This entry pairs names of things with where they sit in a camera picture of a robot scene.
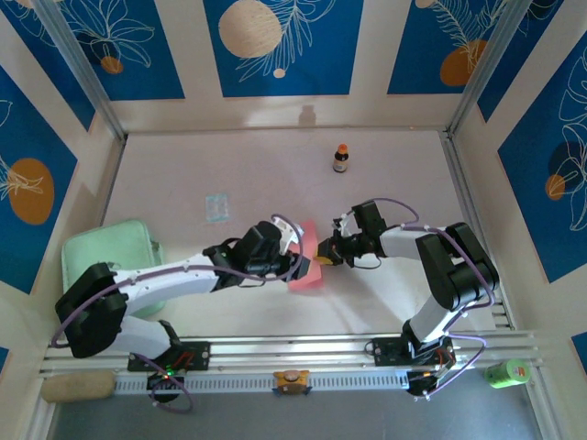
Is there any pink cloth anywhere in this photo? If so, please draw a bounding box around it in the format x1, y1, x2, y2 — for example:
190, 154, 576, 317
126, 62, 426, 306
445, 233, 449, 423
287, 220, 325, 292

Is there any clear plastic packet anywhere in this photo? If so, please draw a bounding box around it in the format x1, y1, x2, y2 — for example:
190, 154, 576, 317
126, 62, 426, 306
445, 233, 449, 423
205, 192, 230, 225

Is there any small brown bottle orange cap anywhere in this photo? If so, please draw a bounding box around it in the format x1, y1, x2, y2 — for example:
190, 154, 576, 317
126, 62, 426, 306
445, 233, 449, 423
331, 143, 349, 174

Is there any yellow clamp fixture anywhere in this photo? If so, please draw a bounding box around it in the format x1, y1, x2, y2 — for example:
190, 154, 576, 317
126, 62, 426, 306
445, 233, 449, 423
272, 368, 313, 396

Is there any mint green case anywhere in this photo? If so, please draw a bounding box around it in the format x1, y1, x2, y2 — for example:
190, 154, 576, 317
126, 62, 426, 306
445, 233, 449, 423
61, 218, 166, 320

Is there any beige foam roll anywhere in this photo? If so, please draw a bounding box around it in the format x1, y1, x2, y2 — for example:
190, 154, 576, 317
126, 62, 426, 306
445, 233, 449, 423
40, 370, 116, 404

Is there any aluminium rail frame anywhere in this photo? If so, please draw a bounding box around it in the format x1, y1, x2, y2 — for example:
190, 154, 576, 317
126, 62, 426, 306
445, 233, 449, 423
39, 329, 545, 378

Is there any aluminium side rail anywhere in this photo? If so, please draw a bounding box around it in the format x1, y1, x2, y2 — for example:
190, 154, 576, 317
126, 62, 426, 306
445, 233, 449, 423
438, 131, 515, 331

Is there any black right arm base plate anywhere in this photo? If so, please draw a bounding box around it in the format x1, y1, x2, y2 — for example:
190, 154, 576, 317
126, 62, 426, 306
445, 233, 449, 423
366, 337, 455, 368

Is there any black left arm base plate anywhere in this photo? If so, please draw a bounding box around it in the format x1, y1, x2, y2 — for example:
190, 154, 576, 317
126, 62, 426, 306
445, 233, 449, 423
127, 341, 212, 372

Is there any slotted grey cable duct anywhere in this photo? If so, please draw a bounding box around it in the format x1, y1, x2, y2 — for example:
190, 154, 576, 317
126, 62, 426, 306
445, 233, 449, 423
112, 368, 410, 396

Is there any aluminium corner post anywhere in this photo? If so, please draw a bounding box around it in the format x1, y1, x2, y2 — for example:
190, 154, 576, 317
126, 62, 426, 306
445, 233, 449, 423
447, 0, 528, 138
34, 0, 128, 142

